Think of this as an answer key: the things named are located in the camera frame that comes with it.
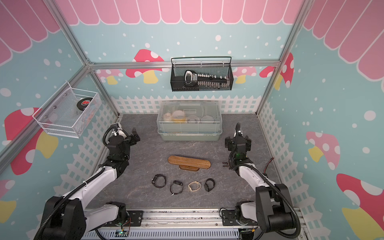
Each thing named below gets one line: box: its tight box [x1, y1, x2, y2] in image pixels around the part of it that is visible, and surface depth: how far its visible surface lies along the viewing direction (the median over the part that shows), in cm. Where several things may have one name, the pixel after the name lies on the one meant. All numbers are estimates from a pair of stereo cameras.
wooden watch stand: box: [167, 155, 211, 172], surface depth 87 cm
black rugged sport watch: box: [170, 180, 184, 196], surface depth 85 cm
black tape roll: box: [76, 97, 93, 111], surface depth 80 cm
